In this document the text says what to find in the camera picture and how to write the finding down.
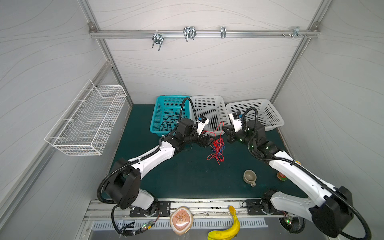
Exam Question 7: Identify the red wires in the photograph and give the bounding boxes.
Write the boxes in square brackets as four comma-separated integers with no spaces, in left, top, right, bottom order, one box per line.
[202,121,226,165]

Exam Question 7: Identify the black wire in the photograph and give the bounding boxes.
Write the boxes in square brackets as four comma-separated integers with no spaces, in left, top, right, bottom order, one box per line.
[158,112,181,133]

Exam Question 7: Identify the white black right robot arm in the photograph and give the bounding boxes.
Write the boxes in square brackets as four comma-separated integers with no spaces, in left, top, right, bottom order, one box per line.
[222,119,358,239]

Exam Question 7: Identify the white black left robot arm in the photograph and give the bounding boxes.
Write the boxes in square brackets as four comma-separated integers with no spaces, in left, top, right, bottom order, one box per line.
[97,116,214,212]

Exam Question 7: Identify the white perforated basket middle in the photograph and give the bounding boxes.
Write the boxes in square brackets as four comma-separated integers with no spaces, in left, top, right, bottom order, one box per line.
[191,96,231,136]

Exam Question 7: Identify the white perforated basket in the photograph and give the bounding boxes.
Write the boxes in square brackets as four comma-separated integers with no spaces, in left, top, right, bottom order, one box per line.
[191,96,231,136]
[226,99,285,131]

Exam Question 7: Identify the white perforated basket right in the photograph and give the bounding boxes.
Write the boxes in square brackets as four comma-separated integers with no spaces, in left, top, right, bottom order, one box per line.
[226,99,285,131]

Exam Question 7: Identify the olive ceramic cup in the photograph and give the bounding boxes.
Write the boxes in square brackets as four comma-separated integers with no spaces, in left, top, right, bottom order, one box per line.
[243,170,257,187]

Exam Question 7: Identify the teal perforated basket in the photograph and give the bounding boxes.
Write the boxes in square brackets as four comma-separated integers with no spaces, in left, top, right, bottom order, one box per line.
[150,95,187,137]

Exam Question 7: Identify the yellow red capped bottle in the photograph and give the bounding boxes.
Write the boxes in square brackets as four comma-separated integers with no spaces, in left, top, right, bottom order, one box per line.
[277,161,302,182]

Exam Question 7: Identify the round wooden toy face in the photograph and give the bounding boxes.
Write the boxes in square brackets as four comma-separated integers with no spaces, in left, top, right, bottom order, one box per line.
[170,206,194,235]

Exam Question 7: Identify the yellow banana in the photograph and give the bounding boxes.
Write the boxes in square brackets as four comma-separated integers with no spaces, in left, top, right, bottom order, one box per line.
[207,205,241,240]

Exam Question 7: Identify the metal clamp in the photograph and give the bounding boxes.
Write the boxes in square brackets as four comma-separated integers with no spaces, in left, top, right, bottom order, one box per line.
[152,33,164,51]
[183,26,197,42]
[221,27,227,39]
[282,27,309,39]

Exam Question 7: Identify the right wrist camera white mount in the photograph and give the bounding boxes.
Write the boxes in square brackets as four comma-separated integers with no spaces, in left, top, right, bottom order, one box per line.
[229,112,243,133]

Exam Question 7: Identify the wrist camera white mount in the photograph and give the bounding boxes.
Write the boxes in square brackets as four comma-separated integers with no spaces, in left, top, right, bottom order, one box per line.
[229,112,243,133]
[196,115,210,135]

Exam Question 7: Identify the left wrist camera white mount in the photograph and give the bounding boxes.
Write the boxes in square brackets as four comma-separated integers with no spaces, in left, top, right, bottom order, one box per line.
[196,115,210,135]

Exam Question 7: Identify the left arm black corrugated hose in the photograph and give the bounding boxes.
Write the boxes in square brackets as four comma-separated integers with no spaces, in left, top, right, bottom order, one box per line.
[96,97,199,205]

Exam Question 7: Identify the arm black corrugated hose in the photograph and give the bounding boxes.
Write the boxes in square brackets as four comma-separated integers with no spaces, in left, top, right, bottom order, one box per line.
[96,97,199,205]
[241,107,372,240]

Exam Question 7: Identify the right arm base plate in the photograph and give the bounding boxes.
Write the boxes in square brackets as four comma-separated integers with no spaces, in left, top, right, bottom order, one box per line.
[241,199,282,216]

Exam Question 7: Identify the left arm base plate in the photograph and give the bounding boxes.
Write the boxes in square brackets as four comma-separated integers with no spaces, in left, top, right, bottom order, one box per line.
[130,200,171,218]

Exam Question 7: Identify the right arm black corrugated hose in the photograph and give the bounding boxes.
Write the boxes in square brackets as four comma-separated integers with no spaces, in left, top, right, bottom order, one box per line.
[241,107,372,240]

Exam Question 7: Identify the aluminium overhead rail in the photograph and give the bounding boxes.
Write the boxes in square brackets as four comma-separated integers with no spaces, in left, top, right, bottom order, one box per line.
[90,29,321,39]

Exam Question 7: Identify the white wire wall basket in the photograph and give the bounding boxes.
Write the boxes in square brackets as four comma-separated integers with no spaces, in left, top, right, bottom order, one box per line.
[45,80,127,156]

